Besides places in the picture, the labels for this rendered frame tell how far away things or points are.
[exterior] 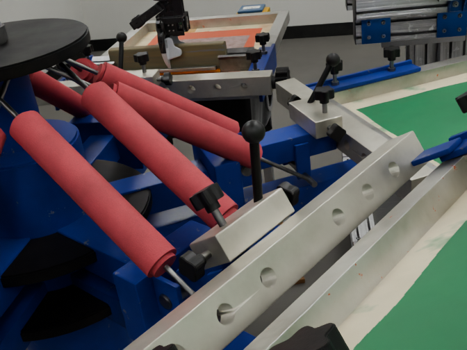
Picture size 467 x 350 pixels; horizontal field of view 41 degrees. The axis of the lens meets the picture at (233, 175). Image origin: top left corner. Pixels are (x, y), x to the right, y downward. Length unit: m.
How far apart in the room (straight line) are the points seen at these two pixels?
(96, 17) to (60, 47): 5.09
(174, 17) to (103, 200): 1.06
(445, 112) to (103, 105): 0.85
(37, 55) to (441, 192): 0.58
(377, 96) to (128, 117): 0.84
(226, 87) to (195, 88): 0.08
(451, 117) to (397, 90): 0.21
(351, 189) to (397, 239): 0.10
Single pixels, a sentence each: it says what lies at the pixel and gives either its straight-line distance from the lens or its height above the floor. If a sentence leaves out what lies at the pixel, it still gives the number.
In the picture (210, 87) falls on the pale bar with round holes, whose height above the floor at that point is 1.02.
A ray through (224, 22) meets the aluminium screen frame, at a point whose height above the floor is 0.97.
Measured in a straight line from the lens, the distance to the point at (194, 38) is 2.31.
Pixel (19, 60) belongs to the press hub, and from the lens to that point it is 0.93.
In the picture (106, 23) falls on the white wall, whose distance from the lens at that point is 6.03.
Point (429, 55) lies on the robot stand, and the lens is 2.33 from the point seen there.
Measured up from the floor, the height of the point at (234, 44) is 0.95.
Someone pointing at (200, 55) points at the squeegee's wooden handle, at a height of 1.03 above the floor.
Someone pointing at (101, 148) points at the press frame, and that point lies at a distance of 1.35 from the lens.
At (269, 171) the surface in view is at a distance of 2.83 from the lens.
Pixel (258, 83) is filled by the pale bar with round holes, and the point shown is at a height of 1.02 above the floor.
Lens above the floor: 1.55
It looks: 28 degrees down
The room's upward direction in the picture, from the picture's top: 8 degrees counter-clockwise
